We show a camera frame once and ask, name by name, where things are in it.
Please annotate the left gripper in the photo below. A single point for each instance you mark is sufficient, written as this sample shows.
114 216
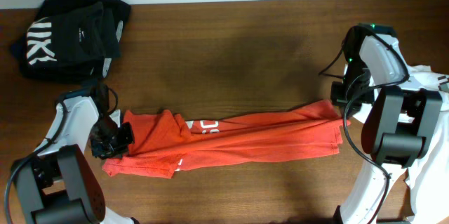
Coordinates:
104 152

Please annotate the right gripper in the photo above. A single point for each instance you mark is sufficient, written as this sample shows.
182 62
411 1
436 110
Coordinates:
337 96

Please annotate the red orange t-shirt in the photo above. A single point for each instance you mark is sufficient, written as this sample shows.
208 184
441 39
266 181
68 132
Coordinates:
166 143

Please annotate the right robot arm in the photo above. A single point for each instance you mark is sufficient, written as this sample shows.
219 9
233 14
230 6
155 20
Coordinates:
399 115

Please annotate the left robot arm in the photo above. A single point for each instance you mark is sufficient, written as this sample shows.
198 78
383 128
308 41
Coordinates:
55 183

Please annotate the folded black clothes stack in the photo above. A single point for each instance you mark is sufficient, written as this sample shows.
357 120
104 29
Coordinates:
72 41

